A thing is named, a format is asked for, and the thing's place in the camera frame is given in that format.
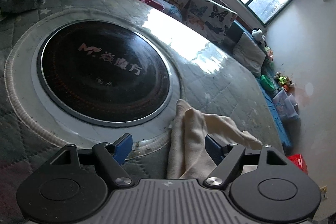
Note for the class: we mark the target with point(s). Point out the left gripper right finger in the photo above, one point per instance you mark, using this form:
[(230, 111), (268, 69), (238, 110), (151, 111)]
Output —
[(227, 158)]

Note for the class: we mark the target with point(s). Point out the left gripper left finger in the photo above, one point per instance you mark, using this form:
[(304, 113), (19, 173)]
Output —
[(108, 160)]

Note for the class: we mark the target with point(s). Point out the cream white shirt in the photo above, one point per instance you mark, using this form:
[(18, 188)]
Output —
[(187, 156)]

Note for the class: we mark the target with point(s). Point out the red plastic stool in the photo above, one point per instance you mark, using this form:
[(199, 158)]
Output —
[(299, 161)]

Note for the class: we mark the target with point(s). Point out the clear plastic storage box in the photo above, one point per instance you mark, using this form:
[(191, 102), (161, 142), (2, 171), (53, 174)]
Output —
[(284, 106)]

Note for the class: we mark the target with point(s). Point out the black round induction cooktop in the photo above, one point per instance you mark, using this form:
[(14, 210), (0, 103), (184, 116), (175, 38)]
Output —
[(104, 74)]

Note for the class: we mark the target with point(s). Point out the green bowl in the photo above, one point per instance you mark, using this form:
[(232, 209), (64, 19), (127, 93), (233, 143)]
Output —
[(267, 84)]

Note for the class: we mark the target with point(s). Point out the colourful plush toy pile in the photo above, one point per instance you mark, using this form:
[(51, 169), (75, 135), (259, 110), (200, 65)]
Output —
[(284, 82)]

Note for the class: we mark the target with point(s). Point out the grey cushion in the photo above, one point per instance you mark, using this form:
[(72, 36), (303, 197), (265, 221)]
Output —
[(248, 54)]

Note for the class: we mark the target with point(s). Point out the black white plush toy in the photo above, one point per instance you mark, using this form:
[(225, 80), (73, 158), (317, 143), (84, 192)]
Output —
[(259, 37)]

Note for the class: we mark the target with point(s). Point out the right butterfly print pillow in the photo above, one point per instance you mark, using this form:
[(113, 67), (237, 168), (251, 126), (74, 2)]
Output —
[(209, 19)]

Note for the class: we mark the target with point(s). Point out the blue sofa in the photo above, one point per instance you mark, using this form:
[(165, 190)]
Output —
[(236, 42)]

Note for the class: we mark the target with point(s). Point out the dark grey crumpled cloth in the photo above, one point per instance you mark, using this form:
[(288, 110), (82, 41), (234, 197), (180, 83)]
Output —
[(13, 7)]

